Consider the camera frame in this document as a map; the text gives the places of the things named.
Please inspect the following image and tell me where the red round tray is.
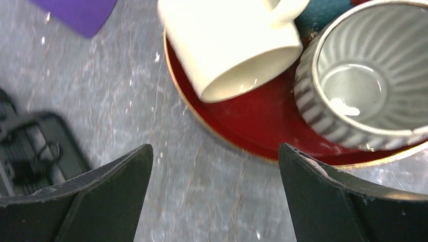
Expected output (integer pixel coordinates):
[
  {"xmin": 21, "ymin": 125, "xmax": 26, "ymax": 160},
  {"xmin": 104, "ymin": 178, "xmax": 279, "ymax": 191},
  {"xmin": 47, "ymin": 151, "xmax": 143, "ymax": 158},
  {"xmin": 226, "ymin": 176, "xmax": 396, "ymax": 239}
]
[{"xmin": 164, "ymin": 14, "xmax": 427, "ymax": 167}]

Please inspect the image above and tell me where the blue mug white inside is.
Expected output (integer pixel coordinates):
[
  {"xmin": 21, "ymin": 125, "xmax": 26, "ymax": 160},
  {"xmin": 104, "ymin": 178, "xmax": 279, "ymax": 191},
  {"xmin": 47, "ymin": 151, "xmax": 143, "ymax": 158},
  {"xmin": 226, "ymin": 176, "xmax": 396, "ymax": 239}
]
[{"xmin": 295, "ymin": 0, "xmax": 353, "ymax": 35}]

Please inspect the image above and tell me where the black poker chip case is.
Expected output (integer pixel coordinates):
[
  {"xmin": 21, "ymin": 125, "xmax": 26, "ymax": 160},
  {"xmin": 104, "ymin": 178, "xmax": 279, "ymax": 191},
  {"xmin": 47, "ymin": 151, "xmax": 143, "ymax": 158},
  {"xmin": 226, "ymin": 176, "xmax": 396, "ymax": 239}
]
[{"xmin": 1, "ymin": 90, "xmax": 90, "ymax": 198}]

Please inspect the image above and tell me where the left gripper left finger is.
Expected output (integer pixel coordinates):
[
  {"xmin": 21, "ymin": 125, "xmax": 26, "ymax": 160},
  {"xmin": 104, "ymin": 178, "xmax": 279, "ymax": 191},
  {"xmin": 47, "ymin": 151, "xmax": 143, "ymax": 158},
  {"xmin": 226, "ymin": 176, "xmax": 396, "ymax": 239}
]
[{"xmin": 1, "ymin": 144, "xmax": 153, "ymax": 241}]

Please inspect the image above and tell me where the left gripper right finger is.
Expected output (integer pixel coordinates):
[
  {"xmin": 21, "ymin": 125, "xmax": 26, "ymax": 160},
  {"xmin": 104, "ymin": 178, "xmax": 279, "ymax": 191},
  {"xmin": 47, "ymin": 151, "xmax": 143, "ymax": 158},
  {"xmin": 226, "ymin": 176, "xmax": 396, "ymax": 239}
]
[{"xmin": 279, "ymin": 143, "xmax": 427, "ymax": 241}]

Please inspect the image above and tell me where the grey ribbed mug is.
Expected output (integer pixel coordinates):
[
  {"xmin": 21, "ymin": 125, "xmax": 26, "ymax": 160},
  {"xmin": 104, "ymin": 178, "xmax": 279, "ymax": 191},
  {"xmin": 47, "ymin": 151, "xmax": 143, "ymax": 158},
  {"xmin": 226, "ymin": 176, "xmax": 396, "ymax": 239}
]
[{"xmin": 294, "ymin": 1, "xmax": 427, "ymax": 151}]

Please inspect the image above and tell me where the cream yellow mug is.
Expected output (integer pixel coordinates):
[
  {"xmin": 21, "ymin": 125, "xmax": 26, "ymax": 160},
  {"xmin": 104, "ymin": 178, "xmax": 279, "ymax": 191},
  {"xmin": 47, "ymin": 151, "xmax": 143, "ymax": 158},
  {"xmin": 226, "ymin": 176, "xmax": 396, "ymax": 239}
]
[{"xmin": 157, "ymin": 1, "xmax": 308, "ymax": 103}]

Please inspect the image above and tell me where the purple metronome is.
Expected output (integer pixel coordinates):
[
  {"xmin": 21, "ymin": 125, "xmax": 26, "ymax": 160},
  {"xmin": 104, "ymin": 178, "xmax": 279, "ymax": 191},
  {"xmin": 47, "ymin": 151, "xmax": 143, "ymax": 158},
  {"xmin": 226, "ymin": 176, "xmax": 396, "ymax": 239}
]
[{"xmin": 33, "ymin": 0, "xmax": 117, "ymax": 38}]

